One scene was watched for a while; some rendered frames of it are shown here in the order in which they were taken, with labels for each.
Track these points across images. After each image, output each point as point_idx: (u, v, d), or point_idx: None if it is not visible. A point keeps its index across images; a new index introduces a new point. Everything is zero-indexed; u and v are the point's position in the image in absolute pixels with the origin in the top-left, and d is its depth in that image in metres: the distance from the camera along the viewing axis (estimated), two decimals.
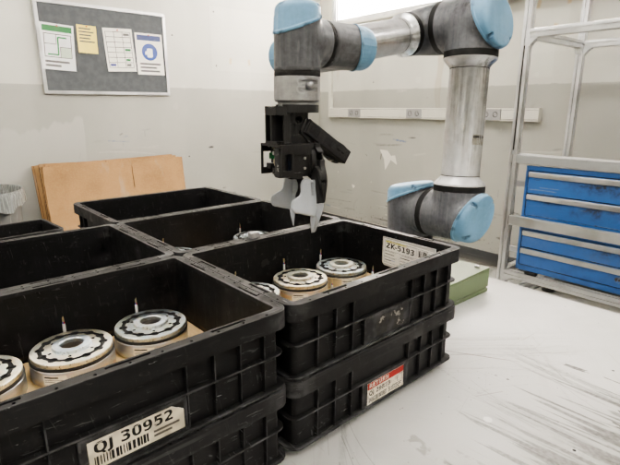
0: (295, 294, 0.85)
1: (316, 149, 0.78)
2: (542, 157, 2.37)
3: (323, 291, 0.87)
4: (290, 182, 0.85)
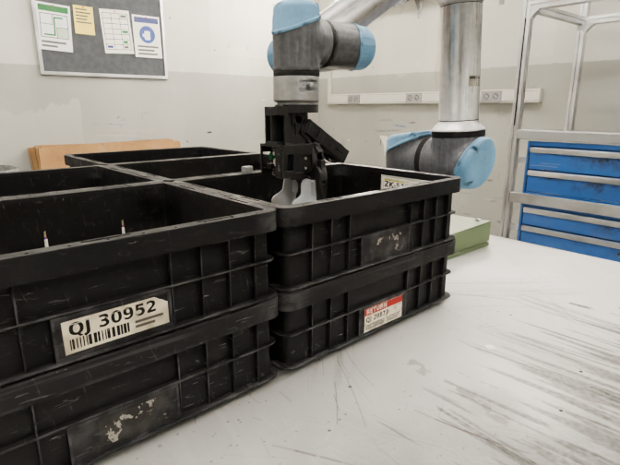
0: None
1: (316, 149, 0.78)
2: (544, 131, 2.34)
3: None
4: (289, 183, 0.85)
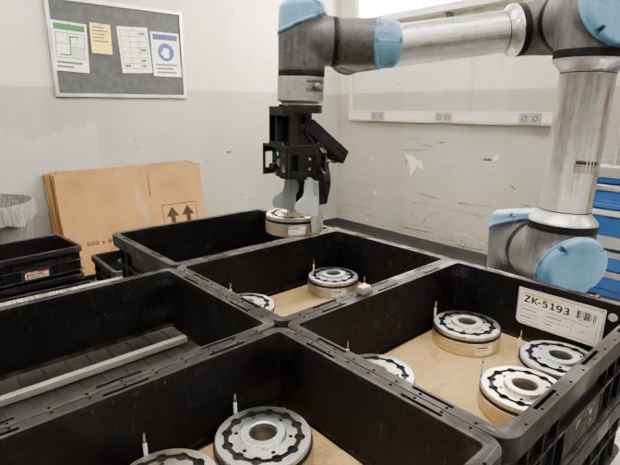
0: (292, 227, 0.81)
1: (320, 150, 0.78)
2: (606, 167, 2.16)
3: (319, 224, 0.84)
4: (289, 183, 0.85)
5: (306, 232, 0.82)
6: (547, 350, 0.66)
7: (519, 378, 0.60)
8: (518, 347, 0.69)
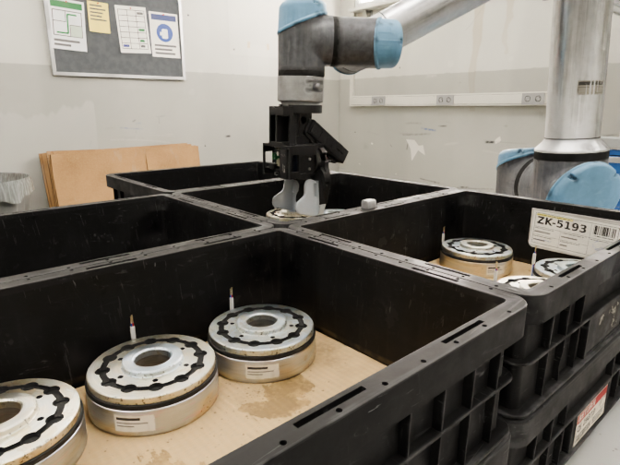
0: None
1: (321, 150, 0.78)
2: (612, 138, 2.12)
3: None
4: (289, 183, 0.85)
5: None
6: (564, 263, 0.62)
7: (536, 283, 0.56)
8: (531, 264, 0.65)
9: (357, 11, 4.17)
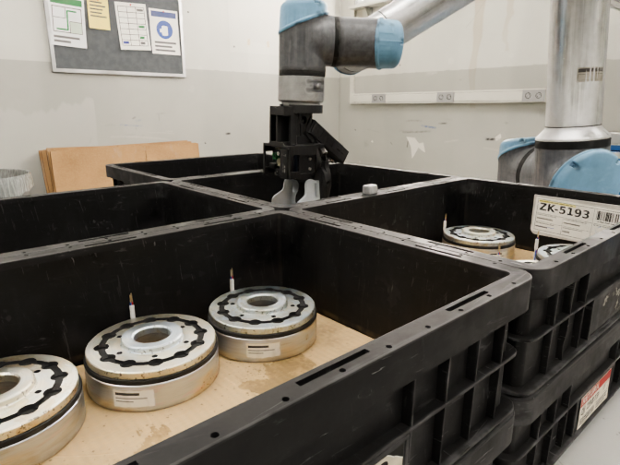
0: None
1: (321, 150, 0.78)
2: (613, 134, 2.12)
3: None
4: (289, 182, 0.85)
5: None
6: (566, 248, 0.62)
7: None
8: (534, 249, 0.65)
9: (357, 8, 4.16)
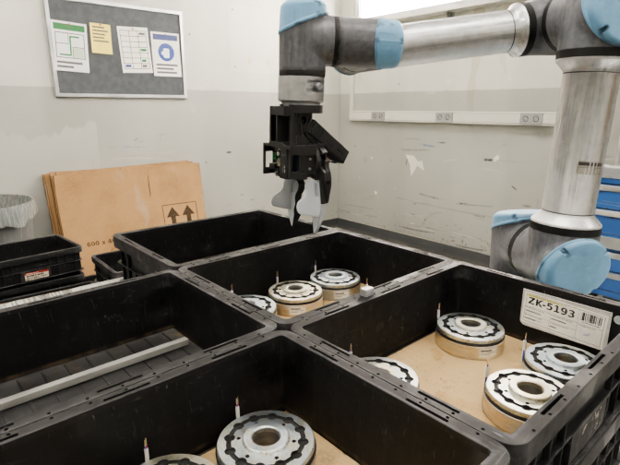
0: (292, 307, 0.85)
1: (321, 150, 0.78)
2: (607, 168, 2.16)
3: (319, 303, 0.88)
4: (288, 182, 0.85)
5: (307, 312, 0.86)
6: (553, 352, 0.66)
7: (525, 382, 0.59)
8: (522, 350, 0.68)
9: None
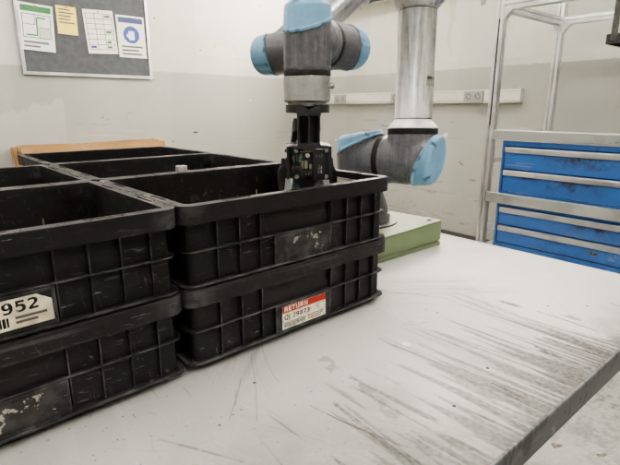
0: None
1: None
2: (518, 131, 2.34)
3: None
4: (283, 186, 0.81)
5: None
6: None
7: None
8: None
9: None
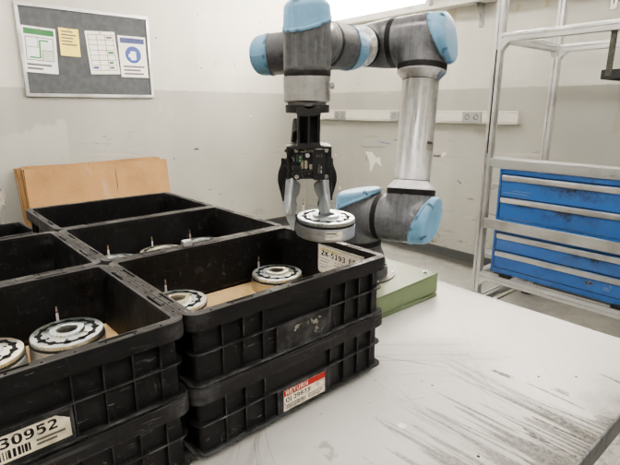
0: None
1: None
2: (515, 160, 2.38)
3: None
4: (284, 186, 0.81)
5: None
6: (318, 211, 0.85)
7: None
8: None
9: None
